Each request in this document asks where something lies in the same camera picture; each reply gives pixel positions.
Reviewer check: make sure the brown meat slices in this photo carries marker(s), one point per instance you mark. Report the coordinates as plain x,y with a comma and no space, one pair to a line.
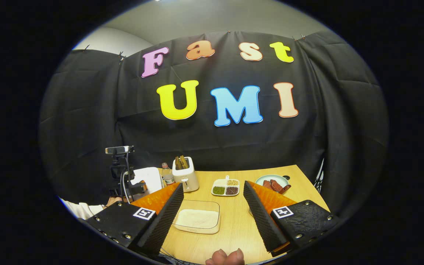
272,186

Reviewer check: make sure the clear plastic tray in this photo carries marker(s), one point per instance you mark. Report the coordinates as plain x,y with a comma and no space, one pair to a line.
197,204

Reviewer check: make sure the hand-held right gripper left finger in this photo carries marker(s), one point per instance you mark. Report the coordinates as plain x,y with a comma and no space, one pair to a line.
164,221

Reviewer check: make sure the brown wooden spoon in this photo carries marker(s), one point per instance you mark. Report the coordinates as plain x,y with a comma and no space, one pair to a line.
286,189

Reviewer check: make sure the divided white grain dish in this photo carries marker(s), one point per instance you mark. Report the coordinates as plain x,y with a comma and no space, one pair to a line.
225,187

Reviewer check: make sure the white rice cooker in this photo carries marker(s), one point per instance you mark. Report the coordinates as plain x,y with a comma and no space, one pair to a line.
151,178

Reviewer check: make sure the brown toast slice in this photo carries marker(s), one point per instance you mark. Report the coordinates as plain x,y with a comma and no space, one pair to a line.
184,162
178,162

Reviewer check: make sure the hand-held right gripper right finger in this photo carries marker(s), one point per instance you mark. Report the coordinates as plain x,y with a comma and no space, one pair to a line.
261,221

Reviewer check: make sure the small clear bottle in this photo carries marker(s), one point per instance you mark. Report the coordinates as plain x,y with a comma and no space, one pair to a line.
168,178

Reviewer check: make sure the pale green plate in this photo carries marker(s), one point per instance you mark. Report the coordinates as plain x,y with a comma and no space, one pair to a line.
280,178

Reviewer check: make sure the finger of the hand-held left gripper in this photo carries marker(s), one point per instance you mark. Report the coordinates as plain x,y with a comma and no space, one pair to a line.
138,188

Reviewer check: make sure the white toaster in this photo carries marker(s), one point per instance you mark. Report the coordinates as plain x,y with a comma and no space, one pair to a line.
188,180

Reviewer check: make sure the white rice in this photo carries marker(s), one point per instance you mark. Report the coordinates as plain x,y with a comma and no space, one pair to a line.
197,219

